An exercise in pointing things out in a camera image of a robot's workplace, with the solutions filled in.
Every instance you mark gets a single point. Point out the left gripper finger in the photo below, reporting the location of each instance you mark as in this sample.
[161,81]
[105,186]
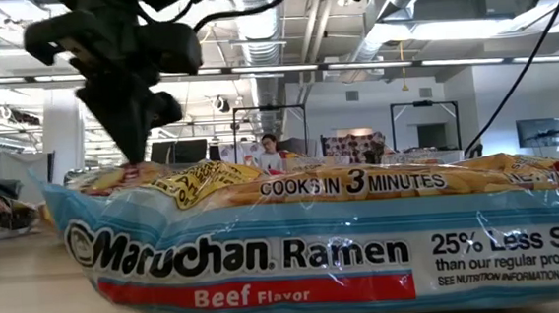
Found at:
[124,123]

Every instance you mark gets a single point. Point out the blue Maruchan ramen packet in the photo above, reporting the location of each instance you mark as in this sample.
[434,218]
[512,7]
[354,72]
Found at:
[265,236]

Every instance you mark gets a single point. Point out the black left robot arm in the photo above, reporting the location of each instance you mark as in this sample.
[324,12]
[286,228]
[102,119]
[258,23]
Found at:
[173,48]

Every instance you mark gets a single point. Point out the white fabric partition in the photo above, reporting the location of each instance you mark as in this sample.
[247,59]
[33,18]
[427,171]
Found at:
[13,162]

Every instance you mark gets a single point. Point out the white colourful print cloth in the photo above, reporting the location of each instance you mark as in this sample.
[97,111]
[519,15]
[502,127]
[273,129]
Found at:
[240,152]

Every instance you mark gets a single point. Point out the person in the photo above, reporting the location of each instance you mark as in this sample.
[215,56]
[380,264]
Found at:
[270,147]

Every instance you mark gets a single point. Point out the dark patterned cloth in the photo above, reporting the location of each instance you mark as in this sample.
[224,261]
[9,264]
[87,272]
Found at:
[353,146]

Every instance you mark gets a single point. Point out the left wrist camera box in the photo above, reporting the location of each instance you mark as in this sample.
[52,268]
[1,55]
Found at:
[166,109]

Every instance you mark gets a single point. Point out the black metal frame stand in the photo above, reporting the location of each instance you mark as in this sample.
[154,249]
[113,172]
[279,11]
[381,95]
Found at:
[268,108]
[424,102]

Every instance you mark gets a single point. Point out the wall monitor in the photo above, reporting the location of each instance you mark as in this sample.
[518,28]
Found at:
[539,132]

